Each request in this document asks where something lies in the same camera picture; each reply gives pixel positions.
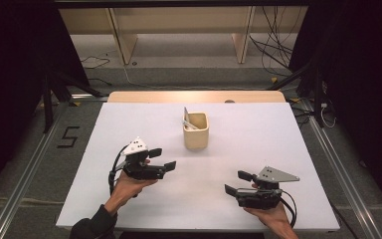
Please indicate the yellow tape piece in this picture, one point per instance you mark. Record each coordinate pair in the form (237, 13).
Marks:
(295, 99)
(274, 79)
(76, 104)

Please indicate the person's right hand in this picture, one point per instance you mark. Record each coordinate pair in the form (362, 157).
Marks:
(273, 215)

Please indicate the white foam board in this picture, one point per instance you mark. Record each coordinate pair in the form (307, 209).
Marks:
(245, 139)

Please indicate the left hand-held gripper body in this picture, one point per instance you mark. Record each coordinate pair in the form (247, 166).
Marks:
(136, 169)

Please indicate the beige wooden shelf unit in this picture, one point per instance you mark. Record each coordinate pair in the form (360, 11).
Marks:
(122, 43)

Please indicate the dark curtain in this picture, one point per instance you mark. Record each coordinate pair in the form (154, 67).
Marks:
(10, 83)
(368, 83)

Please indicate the aluminium floor rail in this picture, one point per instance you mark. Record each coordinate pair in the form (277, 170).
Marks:
(344, 172)
(23, 186)

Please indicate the person's left hand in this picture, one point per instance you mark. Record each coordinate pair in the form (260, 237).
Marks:
(126, 191)

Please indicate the clear plastic pen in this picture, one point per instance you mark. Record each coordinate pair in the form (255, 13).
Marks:
(186, 114)

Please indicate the black metal stand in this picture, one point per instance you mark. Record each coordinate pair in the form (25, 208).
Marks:
(318, 99)

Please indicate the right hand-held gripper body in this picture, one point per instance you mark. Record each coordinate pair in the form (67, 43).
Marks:
(262, 199)

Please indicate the beige square cup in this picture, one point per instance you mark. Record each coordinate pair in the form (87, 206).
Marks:
(195, 139)

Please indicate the white marker pen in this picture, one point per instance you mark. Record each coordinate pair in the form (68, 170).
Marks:
(190, 125)

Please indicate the black tripod stand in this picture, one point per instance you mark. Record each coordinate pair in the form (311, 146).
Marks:
(48, 106)

